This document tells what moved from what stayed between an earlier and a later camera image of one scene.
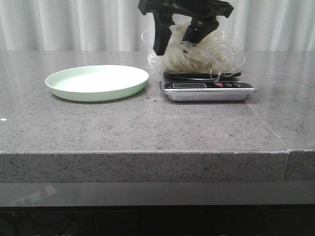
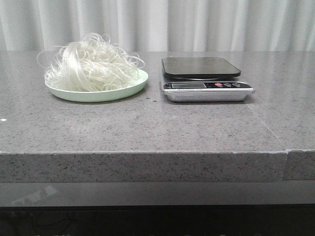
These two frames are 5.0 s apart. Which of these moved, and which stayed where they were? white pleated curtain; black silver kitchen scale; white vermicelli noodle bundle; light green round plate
Moved: white vermicelli noodle bundle
Stayed: light green round plate; white pleated curtain; black silver kitchen scale
